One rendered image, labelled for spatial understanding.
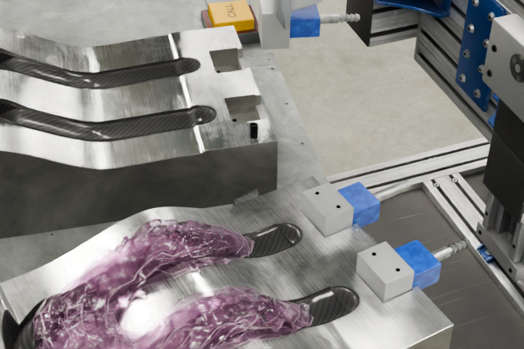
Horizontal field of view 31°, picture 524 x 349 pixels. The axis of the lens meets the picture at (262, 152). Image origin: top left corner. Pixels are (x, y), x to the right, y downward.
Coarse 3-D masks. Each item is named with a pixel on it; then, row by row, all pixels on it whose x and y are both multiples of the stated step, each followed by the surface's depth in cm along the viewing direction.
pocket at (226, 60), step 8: (232, 48) 125; (240, 48) 125; (216, 56) 125; (224, 56) 125; (232, 56) 125; (240, 56) 125; (216, 64) 126; (224, 64) 126; (232, 64) 126; (240, 64) 124; (216, 72) 125
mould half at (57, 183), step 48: (48, 48) 122; (96, 48) 126; (144, 48) 125; (192, 48) 124; (0, 96) 109; (48, 96) 114; (96, 96) 117; (144, 96) 117; (192, 96) 116; (0, 144) 102; (48, 144) 106; (96, 144) 110; (144, 144) 110; (192, 144) 109; (240, 144) 109; (0, 192) 105; (48, 192) 107; (96, 192) 108; (144, 192) 110; (192, 192) 112; (240, 192) 113
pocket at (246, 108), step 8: (240, 96) 116; (248, 96) 117; (256, 96) 116; (232, 104) 117; (240, 104) 117; (248, 104) 117; (256, 104) 117; (232, 112) 118; (240, 112) 118; (248, 112) 118; (256, 112) 118; (232, 120) 117; (240, 120) 117; (248, 120) 117; (256, 120) 117
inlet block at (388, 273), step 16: (416, 240) 100; (464, 240) 101; (368, 256) 96; (384, 256) 96; (400, 256) 96; (416, 256) 98; (432, 256) 98; (448, 256) 100; (368, 272) 96; (384, 272) 94; (400, 272) 94; (416, 272) 96; (432, 272) 97; (384, 288) 94; (400, 288) 95
